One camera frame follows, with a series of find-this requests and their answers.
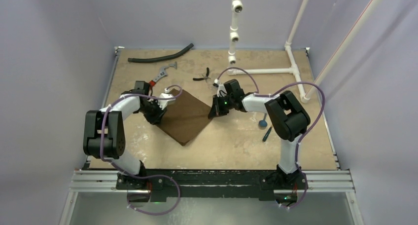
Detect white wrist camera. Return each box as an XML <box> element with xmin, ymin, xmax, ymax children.
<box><xmin>158</xmin><ymin>88</ymin><xmax>176</xmax><ymax>110</ymax></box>
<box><xmin>213</xmin><ymin>79</ymin><xmax>227</xmax><ymax>97</ymax></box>

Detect red handled adjustable wrench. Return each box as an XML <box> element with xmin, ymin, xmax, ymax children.
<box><xmin>149</xmin><ymin>62</ymin><xmax>177</xmax><ymax>87</ymax></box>

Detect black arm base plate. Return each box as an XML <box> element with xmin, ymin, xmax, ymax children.
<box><xmin>116</xmin><ymin>168</ymin><xmax>308</xmax><ymax>202</ymax></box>

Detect white PVC pipe frame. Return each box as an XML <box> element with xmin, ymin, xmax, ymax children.
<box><xmin>226</xmin><ymin>0</ymin><xmax>391</xmax><ymax>104</ymax></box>

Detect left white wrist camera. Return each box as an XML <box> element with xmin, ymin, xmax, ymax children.
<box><xmin>158</xmin><ymin>88</ymin><xmax>176</xmax><ymax>110</ymax></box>

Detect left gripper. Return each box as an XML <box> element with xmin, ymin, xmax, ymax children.
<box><xmin>137</xmin><ymin>99</ymin><xmax>167</xmax><ymax>126</ymax></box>

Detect brown cloth napkin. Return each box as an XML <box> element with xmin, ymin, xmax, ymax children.
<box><xmin>157</xmin><ymin>90</ymin><xmax>211</xmax><ymax>146</ymax></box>

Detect aluminium frame rail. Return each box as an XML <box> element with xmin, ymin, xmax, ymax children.
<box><xmin>70</xmin><ymin>48</ymin><xmax>360</xmax><ymax>225</ymax></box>

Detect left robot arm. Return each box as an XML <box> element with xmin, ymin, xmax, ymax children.
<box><xmin>83</xmin><ymin>81</ymin><xmax>175</xmax><ymax>190</ymax></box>

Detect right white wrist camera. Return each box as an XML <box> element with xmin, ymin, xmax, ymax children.
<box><xmin>213</xmin><ymin>79</ymin><xmax>227</xmax><ymax>97</ymax></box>

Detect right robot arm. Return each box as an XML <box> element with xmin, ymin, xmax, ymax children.
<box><xmin>208</xmin><ymin>79</ymin><xmax>311</xmax><ymax>189</ymax></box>

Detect blue spoon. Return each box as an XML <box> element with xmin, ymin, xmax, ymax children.
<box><xmin>258</xmin><ymin>114</ymin><xmax>268</xmax><ymax>129</ymax></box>

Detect black rubber hose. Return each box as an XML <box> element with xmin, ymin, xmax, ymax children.
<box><xmin>127</xmin><ymin>43</ymin><xmax>195</xmax><ymax>64</ymax></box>

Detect black pliers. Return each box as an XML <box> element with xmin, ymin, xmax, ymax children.
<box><xmin>192</xmin><ymin>67</ymin><xmax>211</xmax><ymax>82</ymax></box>

